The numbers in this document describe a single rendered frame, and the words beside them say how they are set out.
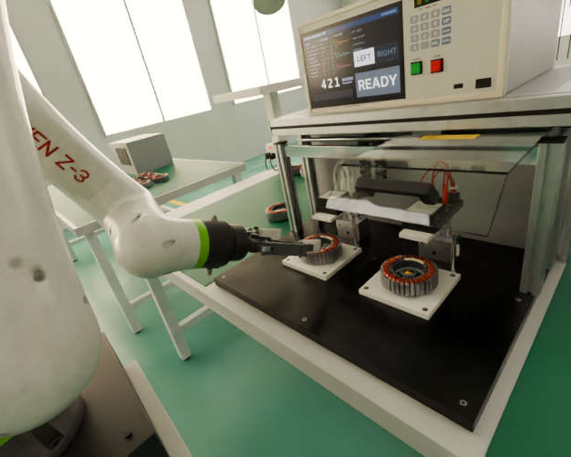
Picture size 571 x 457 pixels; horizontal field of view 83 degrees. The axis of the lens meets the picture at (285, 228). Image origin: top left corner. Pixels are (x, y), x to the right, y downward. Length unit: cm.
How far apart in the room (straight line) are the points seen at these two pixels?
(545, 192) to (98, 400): 76
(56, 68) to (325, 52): 454
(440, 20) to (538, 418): 62
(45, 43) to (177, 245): 475
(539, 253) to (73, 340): 68
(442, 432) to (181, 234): 48
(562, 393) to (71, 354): 60
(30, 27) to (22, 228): 492
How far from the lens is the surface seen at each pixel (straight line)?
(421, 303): 68
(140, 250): 54
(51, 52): 519
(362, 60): 79
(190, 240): 57
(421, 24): 72
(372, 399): 58
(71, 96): 514
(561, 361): 67
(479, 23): 69
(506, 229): 89
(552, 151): 65
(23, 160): 35
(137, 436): 51
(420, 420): 56
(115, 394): 58
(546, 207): 67
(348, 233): 93
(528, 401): 61
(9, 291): 33
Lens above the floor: 121
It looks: 24 degrees down
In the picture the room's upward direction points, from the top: 12 degrees counter-clockwise
